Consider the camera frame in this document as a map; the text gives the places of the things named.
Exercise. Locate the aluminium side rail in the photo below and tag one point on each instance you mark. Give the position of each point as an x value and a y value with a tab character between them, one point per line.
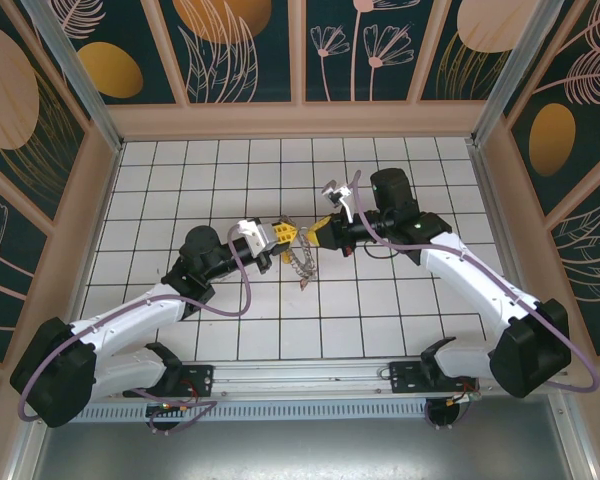
492	195

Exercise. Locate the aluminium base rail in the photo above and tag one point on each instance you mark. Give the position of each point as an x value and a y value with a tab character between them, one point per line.
305	375

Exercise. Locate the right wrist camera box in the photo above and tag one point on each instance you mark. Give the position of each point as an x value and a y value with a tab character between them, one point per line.
341	192

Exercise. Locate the small circuit board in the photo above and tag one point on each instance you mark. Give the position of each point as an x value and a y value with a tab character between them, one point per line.
167	407

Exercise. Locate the grey metal panel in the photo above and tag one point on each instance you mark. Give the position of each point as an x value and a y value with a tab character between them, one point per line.
300	450

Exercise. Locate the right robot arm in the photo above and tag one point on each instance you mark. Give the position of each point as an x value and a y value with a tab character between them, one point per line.
480	285

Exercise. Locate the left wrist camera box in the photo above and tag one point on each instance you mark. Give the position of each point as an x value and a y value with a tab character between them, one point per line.
250	235

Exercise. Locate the aluminium corner post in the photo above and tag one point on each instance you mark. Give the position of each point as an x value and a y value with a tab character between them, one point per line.
515	75
82	85

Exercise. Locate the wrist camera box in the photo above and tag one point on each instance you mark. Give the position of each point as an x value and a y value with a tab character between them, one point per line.
341	192
250	235

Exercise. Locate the key with yellow tag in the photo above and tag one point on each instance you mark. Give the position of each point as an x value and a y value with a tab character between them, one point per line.
286	257

